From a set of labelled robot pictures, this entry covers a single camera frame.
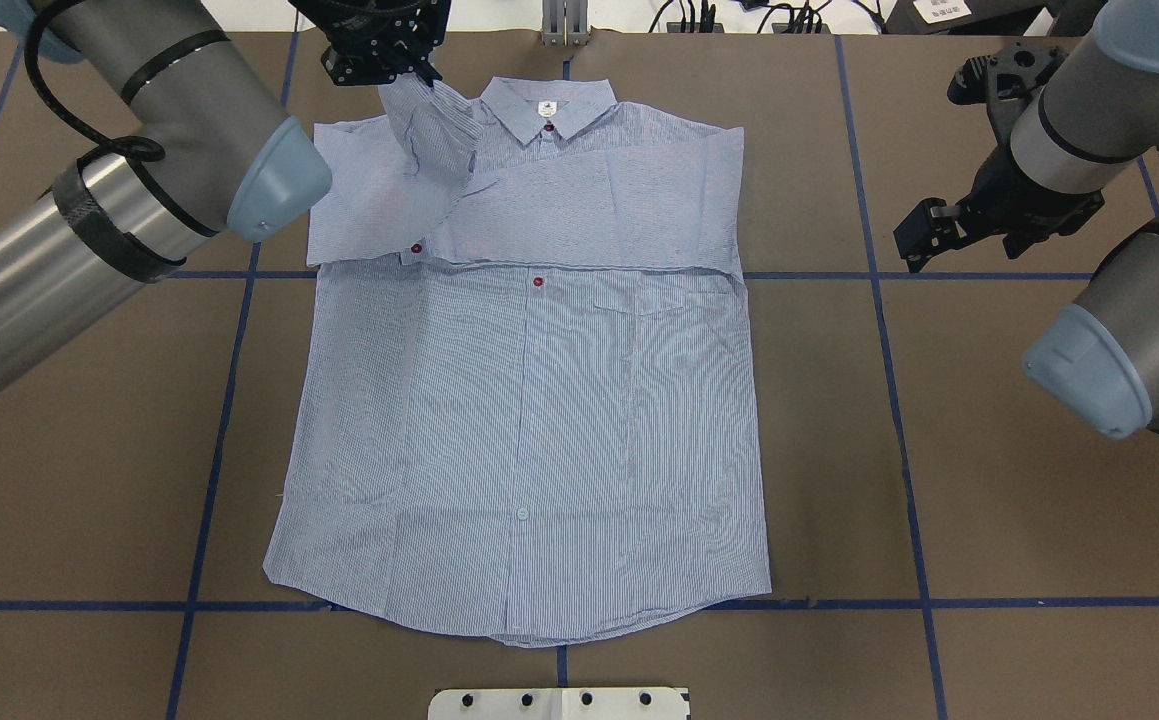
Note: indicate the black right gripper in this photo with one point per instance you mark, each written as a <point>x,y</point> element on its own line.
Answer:
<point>1037,198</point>

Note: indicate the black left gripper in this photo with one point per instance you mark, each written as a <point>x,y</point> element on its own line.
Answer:
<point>376,38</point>

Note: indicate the blue striped button shirt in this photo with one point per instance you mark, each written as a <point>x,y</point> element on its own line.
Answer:
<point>529,410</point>

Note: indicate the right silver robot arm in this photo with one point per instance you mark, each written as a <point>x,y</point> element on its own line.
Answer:
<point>1068,124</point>

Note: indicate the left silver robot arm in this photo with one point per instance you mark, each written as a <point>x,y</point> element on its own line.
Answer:
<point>215,151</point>

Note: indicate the black box with label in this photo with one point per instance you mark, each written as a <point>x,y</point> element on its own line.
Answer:
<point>970,18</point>

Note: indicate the grey metal bracket post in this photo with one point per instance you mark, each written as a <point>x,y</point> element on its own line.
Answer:
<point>565,23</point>

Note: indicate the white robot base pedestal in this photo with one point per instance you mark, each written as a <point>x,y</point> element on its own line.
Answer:
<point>655,702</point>

